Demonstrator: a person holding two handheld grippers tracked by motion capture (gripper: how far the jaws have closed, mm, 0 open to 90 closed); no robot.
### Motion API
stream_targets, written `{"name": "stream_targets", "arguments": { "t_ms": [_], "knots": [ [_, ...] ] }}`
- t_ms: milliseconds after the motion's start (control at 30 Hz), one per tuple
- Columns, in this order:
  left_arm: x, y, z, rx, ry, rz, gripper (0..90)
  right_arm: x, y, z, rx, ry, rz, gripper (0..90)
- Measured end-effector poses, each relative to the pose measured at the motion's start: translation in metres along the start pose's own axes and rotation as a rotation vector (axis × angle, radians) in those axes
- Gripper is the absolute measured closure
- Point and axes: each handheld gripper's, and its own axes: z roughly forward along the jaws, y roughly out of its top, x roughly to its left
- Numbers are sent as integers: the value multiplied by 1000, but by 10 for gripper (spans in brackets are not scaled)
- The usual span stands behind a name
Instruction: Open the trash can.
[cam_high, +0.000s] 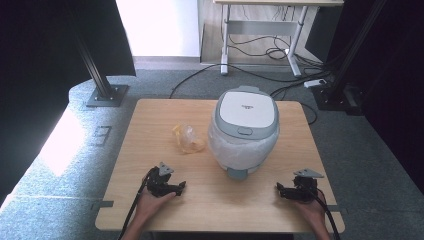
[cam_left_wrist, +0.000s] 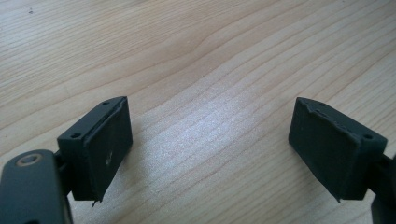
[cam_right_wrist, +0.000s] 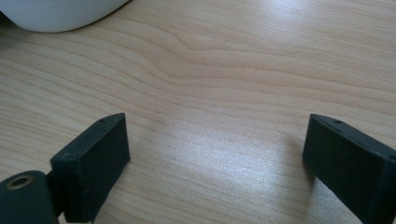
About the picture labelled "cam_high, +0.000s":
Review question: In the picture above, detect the grey floor socket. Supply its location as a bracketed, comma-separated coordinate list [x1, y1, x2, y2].
[91, 125, 113, 147]

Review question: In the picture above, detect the white and grey trash can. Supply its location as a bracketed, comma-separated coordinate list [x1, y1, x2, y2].
[207, 85, 280, 182]

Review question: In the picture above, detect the long black floor cable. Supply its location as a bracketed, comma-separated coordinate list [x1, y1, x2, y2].
[168, 63, 331, 100]

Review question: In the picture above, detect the grey table bracket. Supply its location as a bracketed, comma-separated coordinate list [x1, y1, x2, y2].
[91, 199, 115, 211]

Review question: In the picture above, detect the black cable under desk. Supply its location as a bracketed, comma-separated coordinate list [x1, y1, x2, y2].
[227, 33, 323, 65]

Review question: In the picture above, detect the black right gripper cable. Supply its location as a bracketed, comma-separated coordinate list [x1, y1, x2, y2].
[304, 184, 342, 240]

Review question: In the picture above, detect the person's left hand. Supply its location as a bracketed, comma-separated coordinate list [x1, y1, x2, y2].
[134, 189, 178, 223]

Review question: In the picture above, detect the person's right hand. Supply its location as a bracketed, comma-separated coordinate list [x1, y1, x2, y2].
[293, 189, 330, 228]

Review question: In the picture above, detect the dark curtain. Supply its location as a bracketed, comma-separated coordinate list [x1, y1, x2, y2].
[0, 0, 137, 204]
[305, 0, 424, 194]

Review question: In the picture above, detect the looped black floor cable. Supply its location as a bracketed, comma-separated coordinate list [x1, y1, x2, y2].
[270, 85, 319, 126]

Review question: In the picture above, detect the white power strip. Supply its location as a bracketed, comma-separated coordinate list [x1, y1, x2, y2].
[303, 78, 328, 89]

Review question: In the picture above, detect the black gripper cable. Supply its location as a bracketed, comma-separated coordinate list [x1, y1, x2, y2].
[116, 167, 158, 240]
[304, 184, 342, 240]

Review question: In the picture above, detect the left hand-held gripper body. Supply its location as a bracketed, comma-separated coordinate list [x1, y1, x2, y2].
[145, 162, 180, 198]

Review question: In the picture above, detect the yellow plastic bag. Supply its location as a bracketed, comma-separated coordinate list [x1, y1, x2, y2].
[171, 123, 207, 155]

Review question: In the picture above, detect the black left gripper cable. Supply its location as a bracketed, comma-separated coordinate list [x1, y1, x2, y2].
[116, 167, 158, 240]

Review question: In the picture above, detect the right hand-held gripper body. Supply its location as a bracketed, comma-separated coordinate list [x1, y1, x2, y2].
[287, 168, 325, 203]

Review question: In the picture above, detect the black metal stand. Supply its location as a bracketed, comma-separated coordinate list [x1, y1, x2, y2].
[312, 0, 389, 116]
[71, 29, 130, 108]

